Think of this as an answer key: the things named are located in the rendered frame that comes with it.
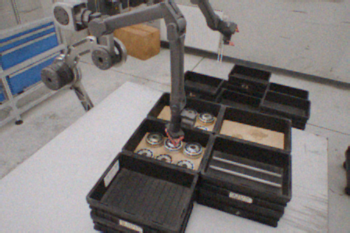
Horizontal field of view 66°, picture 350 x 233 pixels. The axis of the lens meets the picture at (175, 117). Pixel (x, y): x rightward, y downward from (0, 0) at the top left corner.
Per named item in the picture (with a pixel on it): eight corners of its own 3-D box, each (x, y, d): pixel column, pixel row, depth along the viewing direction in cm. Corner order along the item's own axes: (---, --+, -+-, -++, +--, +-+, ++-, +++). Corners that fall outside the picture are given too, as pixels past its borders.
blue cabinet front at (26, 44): (12, 94, 273) (-8, 41, 240) (62, 67, 326) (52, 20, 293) (14, 95, 272) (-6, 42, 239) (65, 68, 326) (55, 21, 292)
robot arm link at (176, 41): (175, 16, 113) (164, 23, 105) (188, 17, 111) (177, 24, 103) (176, 103, 137) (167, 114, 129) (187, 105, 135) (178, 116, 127)
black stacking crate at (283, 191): (197, 190, 128) (199, 174, 121) (211, 150, 151) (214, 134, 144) (283, 216, 119) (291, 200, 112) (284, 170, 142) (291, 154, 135)
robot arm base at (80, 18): (87, 26, 134) (83, 1, 127) (100, 29, 132) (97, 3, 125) (74, 31, 128) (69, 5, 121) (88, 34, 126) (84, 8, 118)
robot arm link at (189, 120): (178, 96, 134) (171, 105, 127) (200, 103, 131) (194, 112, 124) (176, 115, 141) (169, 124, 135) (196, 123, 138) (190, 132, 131)
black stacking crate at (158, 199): (88, 216, 115) (83, 199, 108) (121, 167, 137) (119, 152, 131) (176, 248, 105) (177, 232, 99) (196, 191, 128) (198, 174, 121)
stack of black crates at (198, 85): (173, 120, 281) (174, 82, 254) (183, 105, 303) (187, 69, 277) (208, 131, 269) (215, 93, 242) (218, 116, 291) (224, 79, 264)
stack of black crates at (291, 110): (249, 144, 257) (260, 105, 230) (255, 127, 279) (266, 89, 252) (292, 158, 244) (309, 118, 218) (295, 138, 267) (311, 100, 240)
